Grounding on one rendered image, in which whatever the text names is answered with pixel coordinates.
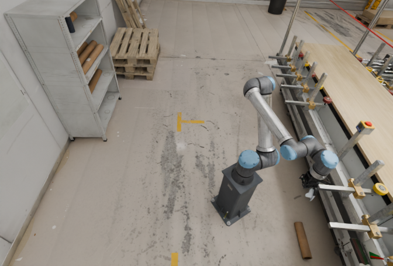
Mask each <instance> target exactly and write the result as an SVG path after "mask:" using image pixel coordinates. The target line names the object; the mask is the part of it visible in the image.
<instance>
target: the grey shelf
mask: <svg viewBox="0 0 393 266"><path fill-rule="evenodd" d="M95 2H96V3H95ZM96 7H97V8H96ZM97 9H98V10H97ZM72 11H74V12H75V13H76V14H77V18H76V20H75V21H73V25H74V29H75V32H74V33H70V32H69V29H68V27H67V24H66V20H65V17H66V16H68V15H69V14H70V13H71V12H72ZM98 14H99V15H98ZM4 15H5V17H6V19H7V21H8V23H9V25H10V27H11V28H12V30H13V32H14V34H15V36H16V38H17V40H18V42H19V44H20V45H21V47H22V49H23V51H24V53H25V54H26V57H27V59H28V60H29V62H30V64H31V66H32V68H33V70H34V71H35V73H36V75H37V77H38V79H39V81H40V83H41V85H42V87H43V88H44V90H45V92H46V94H47V96H48V97H49V100H50V102H51V104H52V105H53V107H54V109H55V111H56V113H57V115H58V116H59V118H60V120H61V122H62V124H63V126H64V128H65V130H66V132H67V133H68V135H69V137H70V139H71V141H74V140H75V138H73V137H102V138H103V141H107V138H106V135H105V132H106V129H107V125H108V122H109V120H110V118H111V116H112V114H113V111H114V108H115V105H116V103H117V100H118V98H119V100H121V99H122V97H121V95H120V90H119V86H118V81H117V78H116V73H115V69H114V65H113V61H112V56H111V51H110V48H109V43H108V38H107V35H106V30H105V25H104V21H103V18H102V13H101V8H100V5H99V1H98V0H27V1H25V2H23V3H21V4H20V5H18V6H16V7H14V8H12V9H10V10H9V11H7V12H5V13H4ZM58 21H59V22H58ZM100 21H101V22H100ZM59 23H60V24H59ZM60 26H61V27H60ZM101 26H102V27H101ZM63 27H64V28H63ZM102 31H103V32H102ZM103 33H104V34H103ZM104 38H105V39H104ZM92 40H95V41H96V42H97V43H98V44H102V45H103V47H104V48H103V50H102V51H101V53H100V54H99V56H98V57H97V58H96V60H95V61H94V63H93V64H92V66H91V67H90V69H89V70H88V71H87V73H86V74H85V75H84V72H83V70H82V67H81V63H80V61H79V58H78V55H77V50H78V49H79V48H80V47H81V45H82V44H83V42H87V43H88V44H90V42H91V41H92ZM108 55H109V56H108ZM110 62H111V63H110ZM97 69H101V70H102V74H101V76H100V78H99V80H98V82H97V84H96V86H95V88H94V90H93V93H92V94H91V92H90V90H89V86H88V83H89V82H90V80H91V79H92V78H93V75H94V74H95V72H96V70H97ZM114 79H115V80H114ZM83 87H84V88H83ZM84 90H85V91H84Z"/></svg>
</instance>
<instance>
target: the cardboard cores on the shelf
mask: <svg viewBox="0 0 393 266"><path fill-rule="evenodd" d="M70 16H71V20H72V22H73V21H75V20H76V18H77V14H76V13H75V12H74V11H72V12H71V13H70ZM103 48H104V47H103V45H102V44H98V43H97V42H96V41H95V40H92V41H91V42H90V44H88V43H87V42H83V44H82V45H81V47H80V48H79V49H78V50H77V55H78V58H79V61H80V63H81V67H82V70H83V72H84V75H85V74H86V73H87V71H88V70H89V69H90V67H91V66H92V64H93V63H94V61H95V60H96V58H97V57H98V56H99V54H100V53H101V51H102V50H103ZM101 74H102V70H101V69H97V70H96V72H95V74H94V75H93V78H92V79H91V80H90V82H89V83H88V86H89V90H90V92H91V94H92V93H93V90H94V88H95V86H96V84H97V82H98V80H99V78H100V76H101Z"/></svg>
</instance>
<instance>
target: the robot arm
mask: <svg viewBox="0 0 393 266"><path fill-rule="evenodd" d="M274 88H275V81H274V79H273V78H272V77H270V76H263V77H257V78H251V79H249V80H248V81H247V82H246V83H245V85H244V87H243V95H244V97H245V98H246V99H247V100H250V102H251V103H252V105H253V106H254V108H255V109H256V111H257V125H258V146H256V151H253V150H245V151H243V152H242V153H241V154H240V155H239V159H238V161H237V164H236V166H235V167H234V168H233V169H232V178H233V180H234V181H235V182H236V183H238V184H239V185H249V184H251V183H252V181H253V179H254V174H253V173H254V172H255V171H258V170H262V169H264V168H268V167H273V166H275V165H277V164H278V163H279V161H280V154H279V152H278V151H277V149H276V148H275V147H274V146H273V136H274V137H275V139H276V141H277V142H278V144H279V145H280V153H281V155H282V157H283V158H284V159H286V160H295V159H297V158H301V157H304V156H310V157H311V158H312V159H313V160H314V164H313V165H312V166H311V168H310V170H309V171H307V172H306V174H302V175H301V176H300V177H299V179H301V180H302V186H303V188H308V189H309V188H311V187H313V189H312V188H311V189H309V192H308V193H306V194H305V196H306V197H309V198H310V200H309V201H311V200H312V199H313V198H314V197H315V196H316V194H317V192H318V185H319V183H318V182H321V183H323V184H325V185H329V184H331V183H330V180H329V178H328V177H327V175H328V174H329V173H330V172H331V171H332V170H333V169H334V168H335V167H336V166H337V164H338V162H339V159H338V157H337V155H336V154H335V153H333V152H332V151H329V150H326V149H325V148H324V147H323V146H322V145H321V144H320V143H319V142H318V141H317V140H316V139H315V138H314V137H313V136H305V137H303V138H302V139H300V141H298V142H296V141H295V140H294V138H293V137H292V136H291V135H290V134H289V132H288V131H287V129H286V128H285V127H284V125H283V124H282V123H281V121H280V120H279V118H278V117H277V116H276V114H275V113H274V112H273V110H272V91H273V90H274ZM302 176H303V177H302Z"/></svg>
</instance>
